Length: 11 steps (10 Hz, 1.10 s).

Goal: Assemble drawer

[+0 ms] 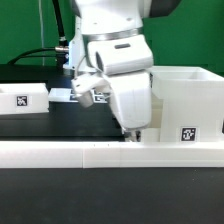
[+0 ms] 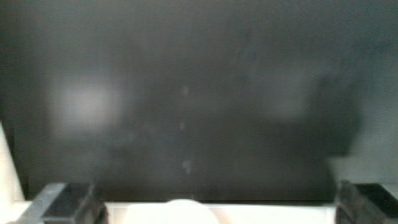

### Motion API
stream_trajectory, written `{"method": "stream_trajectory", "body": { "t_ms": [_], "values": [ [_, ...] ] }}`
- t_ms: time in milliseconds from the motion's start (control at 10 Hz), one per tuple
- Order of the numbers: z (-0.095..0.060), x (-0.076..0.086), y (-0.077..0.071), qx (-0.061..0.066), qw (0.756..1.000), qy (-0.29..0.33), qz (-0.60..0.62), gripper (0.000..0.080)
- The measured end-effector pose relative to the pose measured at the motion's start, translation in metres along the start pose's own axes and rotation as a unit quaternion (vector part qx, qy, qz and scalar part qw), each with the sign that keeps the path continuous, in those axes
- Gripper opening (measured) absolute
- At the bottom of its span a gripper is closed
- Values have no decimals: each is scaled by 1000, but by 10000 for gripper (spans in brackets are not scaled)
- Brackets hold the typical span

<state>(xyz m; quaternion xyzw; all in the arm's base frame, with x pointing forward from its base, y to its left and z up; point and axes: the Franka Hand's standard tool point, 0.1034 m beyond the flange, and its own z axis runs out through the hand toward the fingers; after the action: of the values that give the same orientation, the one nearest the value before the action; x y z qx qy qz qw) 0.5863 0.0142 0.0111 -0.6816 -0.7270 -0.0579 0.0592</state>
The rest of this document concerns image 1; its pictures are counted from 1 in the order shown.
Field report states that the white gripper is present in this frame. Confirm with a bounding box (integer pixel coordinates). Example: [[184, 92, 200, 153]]
[[87, 35, 153, 142]]

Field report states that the white front drawer with knob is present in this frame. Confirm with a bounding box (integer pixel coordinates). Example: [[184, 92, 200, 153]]
[[141, 128, 160, 143]]

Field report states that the white drawer housing box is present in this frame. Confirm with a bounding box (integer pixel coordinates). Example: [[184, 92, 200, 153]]
[[150, 66, 224, 143]]

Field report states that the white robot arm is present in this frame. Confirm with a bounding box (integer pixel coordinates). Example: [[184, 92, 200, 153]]
[[68, 0, 181, 141]]

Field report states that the white rear drawer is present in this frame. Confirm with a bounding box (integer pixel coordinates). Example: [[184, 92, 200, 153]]
[[0, 83, 49, 115]]

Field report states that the white L-shaped fence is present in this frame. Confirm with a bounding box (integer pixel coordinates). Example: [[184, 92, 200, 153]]
[[0, 141, 224, 168]]

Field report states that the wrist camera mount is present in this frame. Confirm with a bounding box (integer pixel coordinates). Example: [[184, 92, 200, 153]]
[[71, 73, 108, 108]]

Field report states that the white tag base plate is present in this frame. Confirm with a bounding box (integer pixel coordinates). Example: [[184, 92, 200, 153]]
[[48, 88, 106, 103]]

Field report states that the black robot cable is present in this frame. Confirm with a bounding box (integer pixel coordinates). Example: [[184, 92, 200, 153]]
[[7, 0, 70, 66]]

